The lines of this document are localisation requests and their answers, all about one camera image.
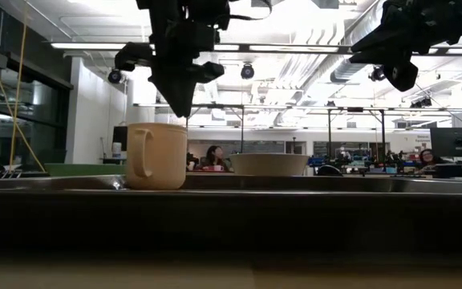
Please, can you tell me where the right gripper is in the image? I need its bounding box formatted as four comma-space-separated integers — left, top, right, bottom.
349, 0, 462, 92

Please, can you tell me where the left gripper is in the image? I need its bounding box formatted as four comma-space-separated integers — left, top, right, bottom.
114, 0, 232, 117

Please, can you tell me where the long ceiling light rail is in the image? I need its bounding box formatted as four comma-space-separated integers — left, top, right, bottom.
50, 42, 462, 55

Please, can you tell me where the beige ceramic mug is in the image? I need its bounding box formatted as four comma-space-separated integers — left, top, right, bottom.
125, 122, 188, 191

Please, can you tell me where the green plastic plate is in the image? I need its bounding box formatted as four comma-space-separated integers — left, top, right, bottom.
44, 162, 128, 177

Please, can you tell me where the black ceiling spotlight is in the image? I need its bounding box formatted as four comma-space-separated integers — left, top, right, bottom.
107, 67, 124, 85
368, 65, 387, 83
240, 63, 256, 80

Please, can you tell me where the black computer monitor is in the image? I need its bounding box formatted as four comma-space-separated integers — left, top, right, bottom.
430, 127, 462, 158

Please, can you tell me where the person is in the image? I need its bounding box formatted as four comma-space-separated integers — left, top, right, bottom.
201, 144, 232, 173
415, 148, 448, 169

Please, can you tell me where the grey-white bowl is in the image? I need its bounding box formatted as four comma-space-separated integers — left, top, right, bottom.
229, 153, 310, 177

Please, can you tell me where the silver ventilation duct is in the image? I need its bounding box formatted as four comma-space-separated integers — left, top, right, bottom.
301, 0, 384, 96

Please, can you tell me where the brown serving tray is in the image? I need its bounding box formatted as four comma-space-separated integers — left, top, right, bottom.
0, 174, 462, 252

